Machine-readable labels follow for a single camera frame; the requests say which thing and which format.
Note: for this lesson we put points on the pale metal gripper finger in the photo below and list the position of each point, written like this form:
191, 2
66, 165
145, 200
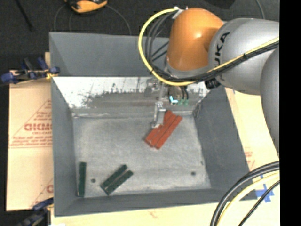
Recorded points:
162, 116
156, 116

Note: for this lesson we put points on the red-brown flat block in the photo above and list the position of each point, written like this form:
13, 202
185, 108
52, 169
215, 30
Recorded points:
154, 134
164, 131
169, 132

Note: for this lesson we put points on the grey metal bin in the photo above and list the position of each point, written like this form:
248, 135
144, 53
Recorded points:
131, 149

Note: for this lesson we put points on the brown cardboard board red print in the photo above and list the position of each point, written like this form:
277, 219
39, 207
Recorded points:
28, 131

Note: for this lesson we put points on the black cylinder on white bracket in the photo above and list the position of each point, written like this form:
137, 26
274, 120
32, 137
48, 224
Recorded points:
212, 83

